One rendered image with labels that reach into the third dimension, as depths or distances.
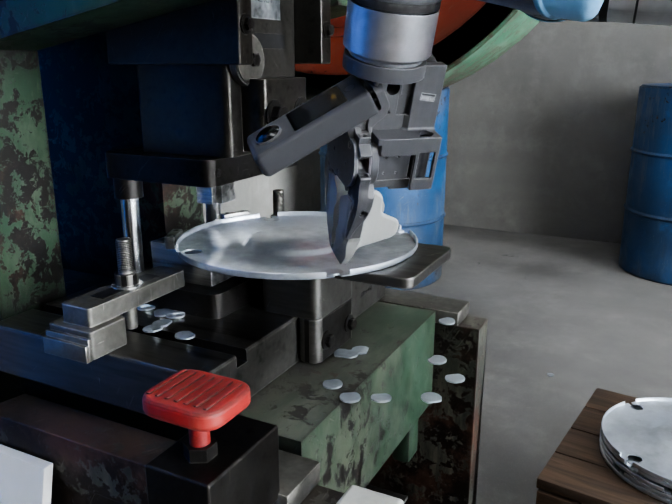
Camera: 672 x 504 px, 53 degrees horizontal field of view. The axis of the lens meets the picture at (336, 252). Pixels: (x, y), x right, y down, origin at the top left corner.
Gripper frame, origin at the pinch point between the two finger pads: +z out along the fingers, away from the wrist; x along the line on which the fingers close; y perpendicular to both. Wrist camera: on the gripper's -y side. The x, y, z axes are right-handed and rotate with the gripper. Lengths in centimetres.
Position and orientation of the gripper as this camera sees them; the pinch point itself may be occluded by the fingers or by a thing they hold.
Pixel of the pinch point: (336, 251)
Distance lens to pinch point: 67.8
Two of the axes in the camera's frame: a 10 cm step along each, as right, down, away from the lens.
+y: 9.4, -0.9, 3.3
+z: -1.1, 8.3, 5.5
